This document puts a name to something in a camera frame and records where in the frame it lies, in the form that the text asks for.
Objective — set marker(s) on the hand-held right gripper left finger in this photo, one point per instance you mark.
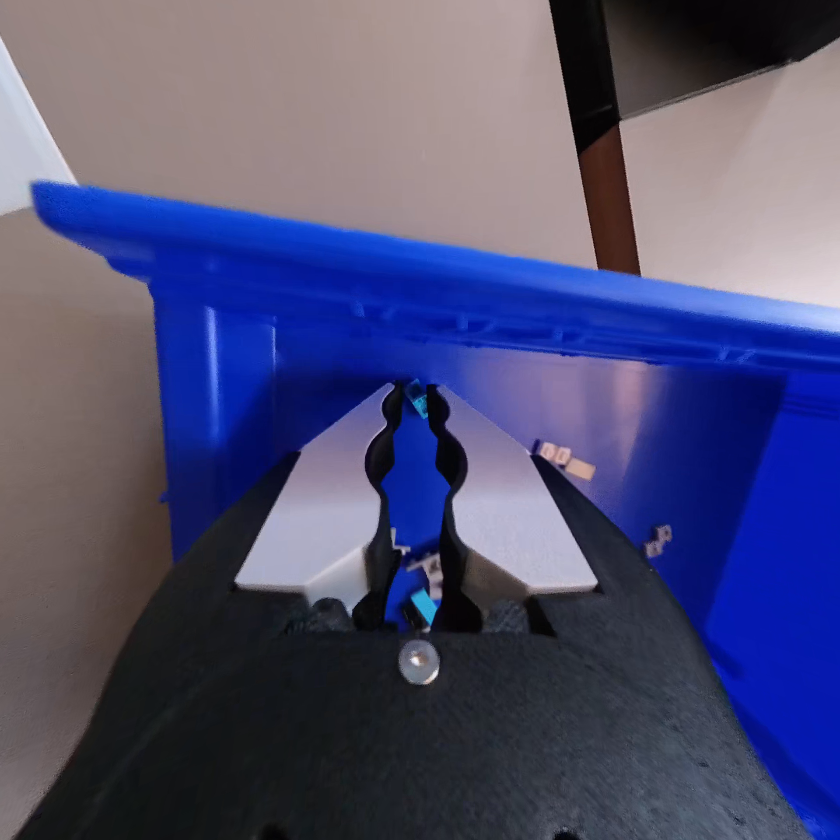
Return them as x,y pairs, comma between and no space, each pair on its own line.
308,518

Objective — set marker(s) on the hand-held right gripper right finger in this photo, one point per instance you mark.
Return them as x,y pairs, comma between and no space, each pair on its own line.
518,518

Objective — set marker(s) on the pile of small bricks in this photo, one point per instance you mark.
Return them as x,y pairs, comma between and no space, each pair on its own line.
581,468

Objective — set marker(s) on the teal toy brick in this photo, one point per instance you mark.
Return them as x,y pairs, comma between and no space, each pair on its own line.
416,399

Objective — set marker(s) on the blue plastic bin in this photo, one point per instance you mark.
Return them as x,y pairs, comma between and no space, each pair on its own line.
656,407

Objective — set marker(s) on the grey desk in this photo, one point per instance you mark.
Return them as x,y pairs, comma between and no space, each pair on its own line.
328,118

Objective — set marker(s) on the black panel with brown strip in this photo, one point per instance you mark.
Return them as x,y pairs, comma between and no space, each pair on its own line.
590,65

